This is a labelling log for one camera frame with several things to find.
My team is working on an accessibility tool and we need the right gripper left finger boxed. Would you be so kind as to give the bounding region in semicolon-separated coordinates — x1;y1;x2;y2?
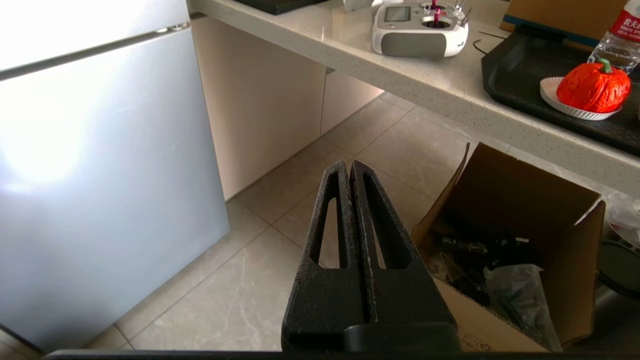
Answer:
281;160;372;352

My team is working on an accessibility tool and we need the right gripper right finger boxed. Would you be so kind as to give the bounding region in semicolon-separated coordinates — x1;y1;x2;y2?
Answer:
349;160;462;352

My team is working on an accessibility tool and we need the silver fridge door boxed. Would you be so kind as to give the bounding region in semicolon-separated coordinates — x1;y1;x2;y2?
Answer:
0;0;191;72

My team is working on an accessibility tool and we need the clear plastic bag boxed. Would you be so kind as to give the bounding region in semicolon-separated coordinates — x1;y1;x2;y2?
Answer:
484;264;564;353

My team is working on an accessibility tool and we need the brown cardboard box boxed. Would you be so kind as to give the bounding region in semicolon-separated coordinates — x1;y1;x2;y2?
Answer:
411;142;607;353

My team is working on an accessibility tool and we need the beige cabinet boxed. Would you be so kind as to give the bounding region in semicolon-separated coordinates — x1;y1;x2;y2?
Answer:
191;17;386;202

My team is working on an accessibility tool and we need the black round lid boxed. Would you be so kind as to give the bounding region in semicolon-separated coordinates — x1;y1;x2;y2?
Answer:
597;240;640;302

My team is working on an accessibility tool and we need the speckled stone countertop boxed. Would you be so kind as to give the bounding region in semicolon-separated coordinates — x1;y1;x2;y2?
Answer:
189;0;640;199

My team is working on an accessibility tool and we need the black plastic tray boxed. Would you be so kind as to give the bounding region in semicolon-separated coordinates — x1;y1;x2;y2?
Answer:
481;25;640;157

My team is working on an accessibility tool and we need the white paper plate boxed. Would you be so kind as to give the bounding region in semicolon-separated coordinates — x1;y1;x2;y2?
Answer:
539;76;623;121

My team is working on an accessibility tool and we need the white remote controller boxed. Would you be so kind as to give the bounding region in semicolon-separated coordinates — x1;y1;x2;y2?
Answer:
371;0;472;59

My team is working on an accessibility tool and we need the red toy pepper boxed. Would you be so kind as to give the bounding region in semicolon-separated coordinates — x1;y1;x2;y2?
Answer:
556;58;632;114

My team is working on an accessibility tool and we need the black flat object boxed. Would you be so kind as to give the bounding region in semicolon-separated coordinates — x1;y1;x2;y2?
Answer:
235;0;331;16

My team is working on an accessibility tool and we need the brown cardboard carton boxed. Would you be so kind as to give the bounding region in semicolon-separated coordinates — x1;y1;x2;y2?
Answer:
500;0;627;49

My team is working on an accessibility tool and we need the clear plastic water bottle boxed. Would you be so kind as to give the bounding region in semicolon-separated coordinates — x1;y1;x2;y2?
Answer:
587;0;640;75

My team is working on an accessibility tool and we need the black cable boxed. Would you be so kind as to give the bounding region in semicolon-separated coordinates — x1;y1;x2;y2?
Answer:
472;31;509;57

